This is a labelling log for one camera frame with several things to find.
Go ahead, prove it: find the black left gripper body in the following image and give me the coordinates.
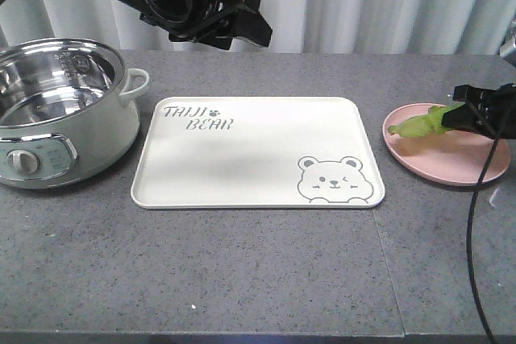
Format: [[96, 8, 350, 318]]
[[139, 0, 243, 44]]

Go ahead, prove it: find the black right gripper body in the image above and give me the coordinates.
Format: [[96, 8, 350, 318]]
[[478, 84, 515, 138]]

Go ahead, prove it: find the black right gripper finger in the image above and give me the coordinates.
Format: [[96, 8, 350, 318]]
[[452, 85, 504, 107], [442, 104, 490, 131]]

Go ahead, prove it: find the green lettuce leaf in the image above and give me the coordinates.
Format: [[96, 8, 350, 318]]
[[387, 103, 464, 138]]

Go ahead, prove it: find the pink round plate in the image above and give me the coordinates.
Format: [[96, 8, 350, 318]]
[[382, 103, 493, 186]]

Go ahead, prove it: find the cream bear serving tray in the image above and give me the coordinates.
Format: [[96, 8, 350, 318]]
[[131, 97, 385, 209]]

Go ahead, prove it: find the white pleated curtain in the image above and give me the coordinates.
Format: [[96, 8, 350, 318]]
[[1, 0, 515, 54]]

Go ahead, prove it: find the pale green electric cooking pot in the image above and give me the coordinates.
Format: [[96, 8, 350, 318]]
[[1, 38, 150, 189]]

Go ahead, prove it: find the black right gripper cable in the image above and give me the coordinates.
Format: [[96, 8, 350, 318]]
[[466, 88, 511, 344]]

